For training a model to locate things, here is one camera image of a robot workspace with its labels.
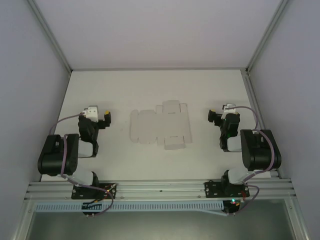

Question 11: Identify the white paper box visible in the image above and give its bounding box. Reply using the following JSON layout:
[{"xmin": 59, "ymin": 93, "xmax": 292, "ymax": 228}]
[{"xmin": 129, "ymin": 100, "xmax": 194, "ymax": 151}]

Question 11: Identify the black left controller board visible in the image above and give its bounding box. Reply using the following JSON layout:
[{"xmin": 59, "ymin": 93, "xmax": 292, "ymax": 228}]
[{"xmin": 81, "ymin": 201, "xmax": 104, "ymax": 218}]

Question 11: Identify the black controller board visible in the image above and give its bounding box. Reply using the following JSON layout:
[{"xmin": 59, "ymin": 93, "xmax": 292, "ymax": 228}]
[
  {"xmin": 223, "ymin": 198, "xmax": 242, "ymax": 216},
  {"xmin": 81, "ymin": 201, "xmax": 104, "ymax": 218}
]

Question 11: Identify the black right controller board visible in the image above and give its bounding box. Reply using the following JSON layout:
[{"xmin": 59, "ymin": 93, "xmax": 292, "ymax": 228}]
[{"xmin": 223, "ymin": 198, "xmax": 242, "ymax": 216}]

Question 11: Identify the grey metal panel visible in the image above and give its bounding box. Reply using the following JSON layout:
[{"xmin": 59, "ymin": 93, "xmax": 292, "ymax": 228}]
[{"xmin": 26, "ymin": 211, "xmax": 299, "ymax": 240}]

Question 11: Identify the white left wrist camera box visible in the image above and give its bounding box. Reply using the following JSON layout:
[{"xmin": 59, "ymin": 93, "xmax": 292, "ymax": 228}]
[{"xmin": 81, "ymin": 105, "xmax": 100, "ymax": 123}]

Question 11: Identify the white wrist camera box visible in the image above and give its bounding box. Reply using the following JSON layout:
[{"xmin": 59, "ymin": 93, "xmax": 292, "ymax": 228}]
[
  {"xmin": 81, "ymin": 105, "xmax": 100, "ymax": 123},
  {"xmin": 222, "ymin": 102, "xmax": 237, "ymax": 114}
]

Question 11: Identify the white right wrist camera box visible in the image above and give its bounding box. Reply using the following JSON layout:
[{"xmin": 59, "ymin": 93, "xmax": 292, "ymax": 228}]
[{"xmin": 222, "ymin": 102, "xmax": 237, "ymax": 114}]

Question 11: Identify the aluminium side rail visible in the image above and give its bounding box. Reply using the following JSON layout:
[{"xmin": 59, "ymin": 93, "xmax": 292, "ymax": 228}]
[{"xmin": 242, "ymin": 71, "xmax": 283, "ymax": 179}]

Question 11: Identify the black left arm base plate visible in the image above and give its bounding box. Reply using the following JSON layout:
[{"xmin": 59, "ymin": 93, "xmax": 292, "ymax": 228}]
[{"xmin": 71, "ymin": 182, "xmax": 119, "ymax": 200}]

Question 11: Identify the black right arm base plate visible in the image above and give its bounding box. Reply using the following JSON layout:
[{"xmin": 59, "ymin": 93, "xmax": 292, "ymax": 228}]
[{"xmin": 204, "ymin": 180, "xmax": 251, "ymax": 199}]

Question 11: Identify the aluminium mounting rail beam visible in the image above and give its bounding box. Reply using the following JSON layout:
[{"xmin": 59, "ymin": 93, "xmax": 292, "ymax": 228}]
[{"xmin": 24, "ymin": 176, "xmax": 298, "ymax": 201}]

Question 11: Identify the aluminium frame post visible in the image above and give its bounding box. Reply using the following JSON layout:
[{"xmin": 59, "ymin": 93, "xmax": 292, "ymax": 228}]
[
  {"xmin": 245, "ymin": 0, "xmax": 291, "ymax": 76},
  {"xmin": 26, "ymin": 0, "xmax": 74, "ymax": 74}
]

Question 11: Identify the white slotted cable duct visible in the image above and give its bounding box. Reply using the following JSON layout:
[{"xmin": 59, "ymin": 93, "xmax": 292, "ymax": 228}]
[{"xmin": 33, "ymin": 201, "xmax": 225, "ymax": 214}]

